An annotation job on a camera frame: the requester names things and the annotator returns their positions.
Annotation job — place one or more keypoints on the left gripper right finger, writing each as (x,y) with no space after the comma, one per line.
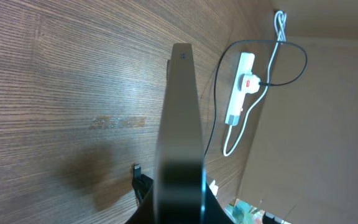
(213,212)

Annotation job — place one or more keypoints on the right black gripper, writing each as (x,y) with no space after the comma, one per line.
(141,184)

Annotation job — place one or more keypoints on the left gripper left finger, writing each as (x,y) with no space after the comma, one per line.
(145,212)

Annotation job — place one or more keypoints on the cyan screen smartphone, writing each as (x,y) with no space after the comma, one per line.
(179,188)

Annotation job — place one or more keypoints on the white USB charger plug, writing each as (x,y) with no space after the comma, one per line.
(248,83)

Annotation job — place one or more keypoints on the white power strip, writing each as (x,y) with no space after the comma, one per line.
(236,101)

